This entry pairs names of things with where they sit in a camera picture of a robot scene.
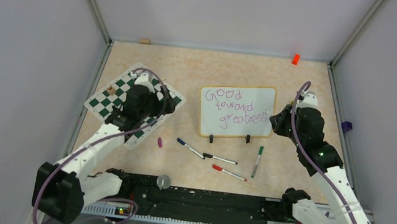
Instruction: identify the magenta marker cap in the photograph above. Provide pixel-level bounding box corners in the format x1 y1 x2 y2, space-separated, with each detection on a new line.
157 137 163 148

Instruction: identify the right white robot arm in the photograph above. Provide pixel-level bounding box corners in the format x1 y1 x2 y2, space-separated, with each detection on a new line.
269 104 372 224

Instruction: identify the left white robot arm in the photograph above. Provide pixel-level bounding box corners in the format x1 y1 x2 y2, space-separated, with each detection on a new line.
31 84 181 224

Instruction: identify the yellow-framed whiteboard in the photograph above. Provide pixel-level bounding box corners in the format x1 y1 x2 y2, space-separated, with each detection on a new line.
199 86 277 138

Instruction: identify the wooden cube chess piece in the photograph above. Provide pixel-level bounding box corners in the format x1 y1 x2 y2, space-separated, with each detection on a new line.
106 86 117 96

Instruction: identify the green white chess mat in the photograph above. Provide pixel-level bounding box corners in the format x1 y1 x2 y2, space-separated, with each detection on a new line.
85 63 170 150

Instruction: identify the purple toy block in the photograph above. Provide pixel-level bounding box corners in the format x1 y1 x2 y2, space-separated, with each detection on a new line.
341 121 353 133

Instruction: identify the green capped marker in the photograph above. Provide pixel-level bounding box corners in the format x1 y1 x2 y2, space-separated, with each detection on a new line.
251 146 264 178

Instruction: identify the blue capped marker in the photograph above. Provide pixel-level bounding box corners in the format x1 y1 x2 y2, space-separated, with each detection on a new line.
177 137 205 160

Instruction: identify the wooden cork piece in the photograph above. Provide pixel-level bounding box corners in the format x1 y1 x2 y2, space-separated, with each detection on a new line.
138 39 151 45

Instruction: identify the orange toy block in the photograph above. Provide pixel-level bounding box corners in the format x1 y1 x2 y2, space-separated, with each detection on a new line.
292 54 301 66

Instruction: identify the black capped marker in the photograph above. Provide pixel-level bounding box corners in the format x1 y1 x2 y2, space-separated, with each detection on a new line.
203 153 238 165

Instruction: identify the red capped marker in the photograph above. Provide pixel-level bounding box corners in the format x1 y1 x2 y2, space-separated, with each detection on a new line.
212 164 247 182

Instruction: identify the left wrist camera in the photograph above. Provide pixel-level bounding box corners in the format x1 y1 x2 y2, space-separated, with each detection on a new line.
134 71 154 92

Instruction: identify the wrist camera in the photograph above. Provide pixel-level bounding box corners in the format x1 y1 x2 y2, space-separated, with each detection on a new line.
297 91 318 109
134 71 154 92

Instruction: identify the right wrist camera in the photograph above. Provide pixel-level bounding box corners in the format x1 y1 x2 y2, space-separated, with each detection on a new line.
297 91 318 109

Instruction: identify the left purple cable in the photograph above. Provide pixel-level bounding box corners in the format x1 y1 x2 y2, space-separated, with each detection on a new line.
30 56 172 224

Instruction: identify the purple cable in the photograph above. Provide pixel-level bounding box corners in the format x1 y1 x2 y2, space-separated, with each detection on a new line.
30 56 172 224
277 79 397 224

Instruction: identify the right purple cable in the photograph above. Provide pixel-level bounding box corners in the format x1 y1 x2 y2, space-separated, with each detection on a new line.
277 79 397 224

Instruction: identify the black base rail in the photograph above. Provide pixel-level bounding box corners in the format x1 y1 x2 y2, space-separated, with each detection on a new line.
108 168 300 224

